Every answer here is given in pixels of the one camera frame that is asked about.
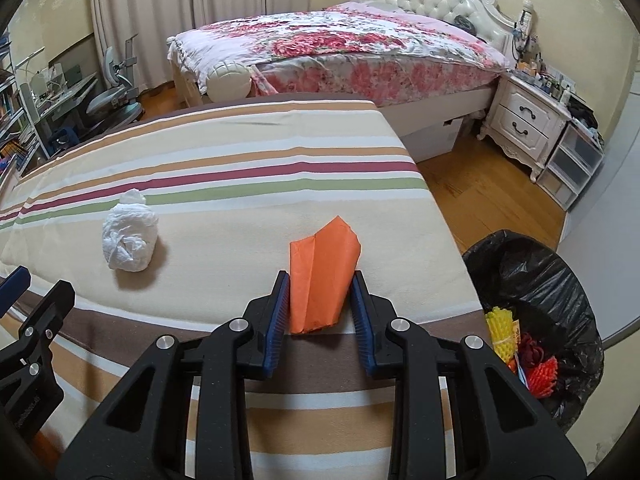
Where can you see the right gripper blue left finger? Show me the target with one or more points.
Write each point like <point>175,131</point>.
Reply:
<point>268,317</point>

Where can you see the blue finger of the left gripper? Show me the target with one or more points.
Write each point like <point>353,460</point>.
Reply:
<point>13,287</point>
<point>50,304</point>

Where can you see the grey desk chair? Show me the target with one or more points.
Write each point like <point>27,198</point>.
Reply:
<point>118,106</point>

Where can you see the yellow foam fruit net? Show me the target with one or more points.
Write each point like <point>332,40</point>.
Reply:
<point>504,333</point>

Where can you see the white under-bed storage box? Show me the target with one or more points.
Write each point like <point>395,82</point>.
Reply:
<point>432,141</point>

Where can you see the grey sliding wardrobe door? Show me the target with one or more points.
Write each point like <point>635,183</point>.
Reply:
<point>600,240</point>

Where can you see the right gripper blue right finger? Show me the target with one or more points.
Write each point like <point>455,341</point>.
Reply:
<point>379,356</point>

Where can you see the clear plastic drawer unit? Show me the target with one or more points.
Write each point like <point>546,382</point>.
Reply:
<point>575,159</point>

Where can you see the orange paper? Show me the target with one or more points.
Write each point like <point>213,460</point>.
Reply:
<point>321,269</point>

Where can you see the white bedside nightstand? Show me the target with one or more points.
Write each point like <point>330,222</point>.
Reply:
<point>525,123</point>

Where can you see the white curved bookshelf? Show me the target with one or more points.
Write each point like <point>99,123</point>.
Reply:
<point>18,133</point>

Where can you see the floral pink quilt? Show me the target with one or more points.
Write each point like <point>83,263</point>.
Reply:
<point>387,57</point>

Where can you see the striped bed cover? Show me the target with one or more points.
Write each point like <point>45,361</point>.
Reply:
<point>232,186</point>

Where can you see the grey study desk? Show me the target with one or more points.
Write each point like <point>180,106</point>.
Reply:
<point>43,116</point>

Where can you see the red foam fruit net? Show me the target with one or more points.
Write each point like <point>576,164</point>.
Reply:
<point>540,367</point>

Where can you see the black bag trash bin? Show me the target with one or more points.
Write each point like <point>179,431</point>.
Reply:
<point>515,272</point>

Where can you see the nightstand clutter bottles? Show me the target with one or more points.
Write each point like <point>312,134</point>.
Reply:
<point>530,66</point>

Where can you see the white plastic bag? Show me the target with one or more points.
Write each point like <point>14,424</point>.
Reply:
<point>129,233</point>

